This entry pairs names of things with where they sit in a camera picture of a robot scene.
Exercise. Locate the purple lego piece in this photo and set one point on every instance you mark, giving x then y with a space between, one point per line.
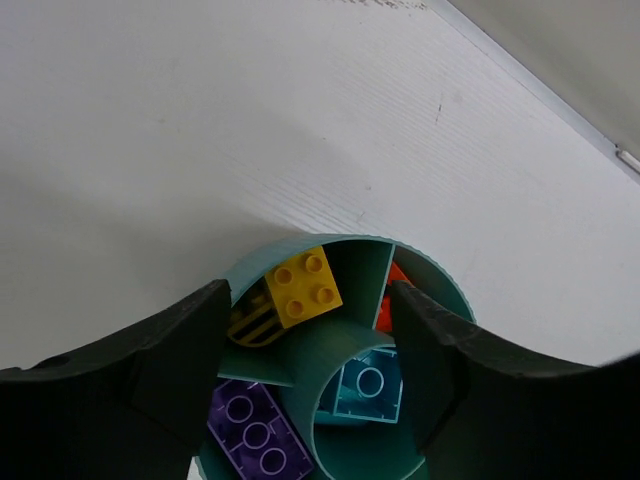
254 434

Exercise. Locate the yellow-orange square lego brick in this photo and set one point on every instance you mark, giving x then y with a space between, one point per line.
303 287

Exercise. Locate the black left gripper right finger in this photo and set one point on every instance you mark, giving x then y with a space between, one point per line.
482 407

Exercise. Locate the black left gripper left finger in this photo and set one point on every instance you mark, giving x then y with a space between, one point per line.
132 405

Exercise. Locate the teal square lego brick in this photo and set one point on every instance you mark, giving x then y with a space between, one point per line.
367 388

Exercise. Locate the white strip at back edge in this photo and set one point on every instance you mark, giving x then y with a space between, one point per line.
628 159

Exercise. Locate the teal round divided container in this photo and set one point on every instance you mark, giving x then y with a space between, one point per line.
297 367

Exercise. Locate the yellow lego brick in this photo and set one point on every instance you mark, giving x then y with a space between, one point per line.
254 322

